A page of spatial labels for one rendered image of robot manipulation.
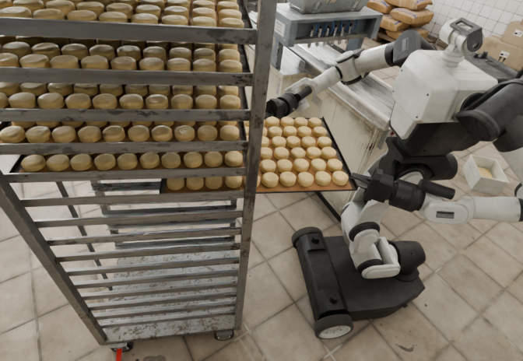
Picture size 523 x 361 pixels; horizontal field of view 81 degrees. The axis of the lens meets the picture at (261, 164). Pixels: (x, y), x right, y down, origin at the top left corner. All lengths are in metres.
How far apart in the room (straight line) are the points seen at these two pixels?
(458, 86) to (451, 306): 1.53
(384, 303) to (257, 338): 0.69
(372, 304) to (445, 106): 1.14
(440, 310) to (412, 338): 0.28
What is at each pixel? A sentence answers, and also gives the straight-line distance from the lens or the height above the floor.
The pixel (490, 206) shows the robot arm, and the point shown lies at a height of 1.11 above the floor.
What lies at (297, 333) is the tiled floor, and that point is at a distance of 1.86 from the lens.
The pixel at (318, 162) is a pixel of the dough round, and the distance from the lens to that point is 1.04.
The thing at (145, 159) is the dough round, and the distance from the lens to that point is 0.88.
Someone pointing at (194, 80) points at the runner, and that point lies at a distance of 0.68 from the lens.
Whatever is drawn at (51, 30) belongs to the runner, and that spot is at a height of 1.50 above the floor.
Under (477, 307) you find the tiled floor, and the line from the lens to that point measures 2.37.
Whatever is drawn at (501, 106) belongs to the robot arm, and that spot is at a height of 1.37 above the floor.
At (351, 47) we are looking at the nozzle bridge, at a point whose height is 0.90.
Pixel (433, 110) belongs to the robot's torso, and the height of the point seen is 1.28.
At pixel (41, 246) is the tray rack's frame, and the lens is 1.12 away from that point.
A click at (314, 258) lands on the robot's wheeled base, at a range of 1.85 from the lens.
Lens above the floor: 1.71
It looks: 41 degrees down
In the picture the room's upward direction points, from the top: 7 degrees clockwise
